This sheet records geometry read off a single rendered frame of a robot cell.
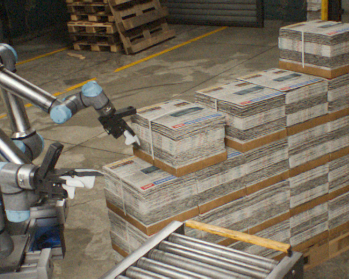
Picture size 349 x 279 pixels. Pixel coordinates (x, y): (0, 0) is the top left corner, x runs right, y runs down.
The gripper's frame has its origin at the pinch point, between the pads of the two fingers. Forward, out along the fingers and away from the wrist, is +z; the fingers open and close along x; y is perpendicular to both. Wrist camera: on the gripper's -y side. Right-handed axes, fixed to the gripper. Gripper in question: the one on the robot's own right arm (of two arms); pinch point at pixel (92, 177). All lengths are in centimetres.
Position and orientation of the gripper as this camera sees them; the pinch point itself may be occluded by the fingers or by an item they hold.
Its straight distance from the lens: 185.8
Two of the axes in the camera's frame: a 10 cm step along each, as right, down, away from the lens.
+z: 9.1, 0.7, -4.0
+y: 0.2, 9.7, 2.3
